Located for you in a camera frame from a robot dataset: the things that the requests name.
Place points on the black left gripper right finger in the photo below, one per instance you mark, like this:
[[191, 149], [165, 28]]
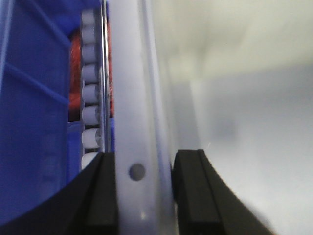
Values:
[[205, 204]]

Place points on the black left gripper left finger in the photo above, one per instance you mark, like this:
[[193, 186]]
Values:
[[86, 206]]

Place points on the white plastic Totelife crate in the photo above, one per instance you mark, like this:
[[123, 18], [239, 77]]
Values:
[[231, 77]]

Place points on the blue storage bin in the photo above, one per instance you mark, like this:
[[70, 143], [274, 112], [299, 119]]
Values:
[[40, 151]]

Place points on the red packaged item in bin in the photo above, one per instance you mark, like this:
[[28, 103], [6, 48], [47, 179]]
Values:
[[75, 75]]

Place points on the white shelf roller track left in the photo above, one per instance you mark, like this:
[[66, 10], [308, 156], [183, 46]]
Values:
[[90, 91]]

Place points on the grey metal shelf frame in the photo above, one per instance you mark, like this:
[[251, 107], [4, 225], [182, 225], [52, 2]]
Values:
[[105, 87]]

